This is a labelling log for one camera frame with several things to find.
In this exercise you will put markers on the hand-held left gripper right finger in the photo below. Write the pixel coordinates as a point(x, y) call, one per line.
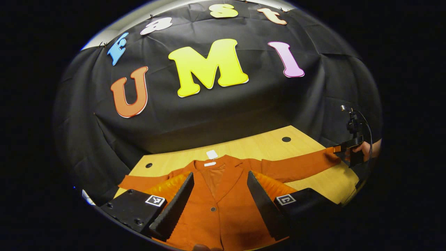
point(261, 205)

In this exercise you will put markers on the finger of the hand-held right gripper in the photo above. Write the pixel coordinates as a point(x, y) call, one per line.
point(348, 143)

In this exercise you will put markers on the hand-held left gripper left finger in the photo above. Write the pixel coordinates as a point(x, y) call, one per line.
point(177, 205)

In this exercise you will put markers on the orange jacket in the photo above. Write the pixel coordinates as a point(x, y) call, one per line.
point(223, 209)

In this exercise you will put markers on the white paper hang tag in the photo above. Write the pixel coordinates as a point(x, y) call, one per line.
point(212, 154)

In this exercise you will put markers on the black backdrop cloth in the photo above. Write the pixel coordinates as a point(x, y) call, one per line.
point(209, 111)

